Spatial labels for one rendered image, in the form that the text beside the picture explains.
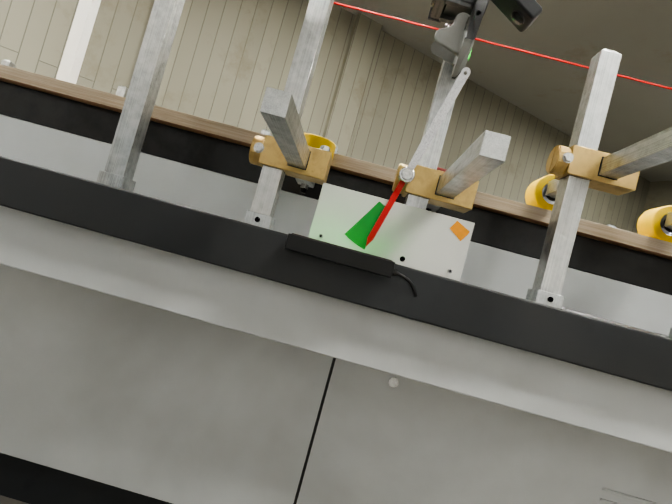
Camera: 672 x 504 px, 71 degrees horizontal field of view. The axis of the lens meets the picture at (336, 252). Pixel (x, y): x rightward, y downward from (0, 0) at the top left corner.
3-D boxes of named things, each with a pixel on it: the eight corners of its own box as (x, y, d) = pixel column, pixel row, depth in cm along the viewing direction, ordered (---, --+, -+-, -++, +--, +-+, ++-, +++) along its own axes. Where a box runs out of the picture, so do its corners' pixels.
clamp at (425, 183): (472, 209, 78) (480, 180, 78) (393, 188, 78) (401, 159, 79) (463, 214, 84) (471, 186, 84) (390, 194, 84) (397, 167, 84)
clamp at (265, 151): (323, 179, 78) (331, 150, 78) (245, 158, 79) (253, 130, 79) (325, 186, 84) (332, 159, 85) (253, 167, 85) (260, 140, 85)
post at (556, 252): (553, 326, 78) (623, 49, 79) (532, 320, 78) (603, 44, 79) (544, 324, 81) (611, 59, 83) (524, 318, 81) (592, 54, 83)
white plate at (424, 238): (459, 281, 77) (475, 222, 78) (307, 239, 78) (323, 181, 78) (459, 281, 78) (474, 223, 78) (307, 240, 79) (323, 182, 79)
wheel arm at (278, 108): (284, 125, 53) (294, 89, 53) (255, 118, 53) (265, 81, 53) (312, 192, 96) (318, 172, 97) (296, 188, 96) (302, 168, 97)
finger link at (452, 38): (424, 69, 74) (440, 13, 74) (460, 79, 74) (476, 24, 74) (427, 59, 71) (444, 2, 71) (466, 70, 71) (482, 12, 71)
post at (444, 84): (405, 284, 78) (479, 12, 80) (385, 279, 78) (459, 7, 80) (403, 284, 82) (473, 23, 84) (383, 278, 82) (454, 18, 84)
